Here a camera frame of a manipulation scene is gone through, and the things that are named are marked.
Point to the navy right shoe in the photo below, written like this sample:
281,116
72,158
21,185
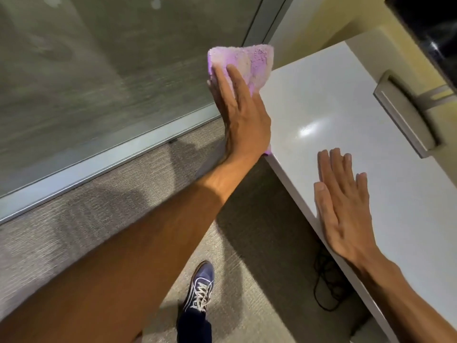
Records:
200,285

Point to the purple checked cleaning cloth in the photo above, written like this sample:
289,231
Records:
253,64

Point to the person's left forearm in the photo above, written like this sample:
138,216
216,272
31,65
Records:
125,260

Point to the black monitor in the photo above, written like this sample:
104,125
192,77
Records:
428,28

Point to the silver monitor stand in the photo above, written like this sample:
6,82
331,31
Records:
407,114

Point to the dark blue right trouser leg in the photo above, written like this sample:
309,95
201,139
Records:
194,328

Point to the person's right hand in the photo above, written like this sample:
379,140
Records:
346,214

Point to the person's left hand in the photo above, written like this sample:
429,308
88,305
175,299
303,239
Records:
246,128

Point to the white table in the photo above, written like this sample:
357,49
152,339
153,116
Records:
410,196

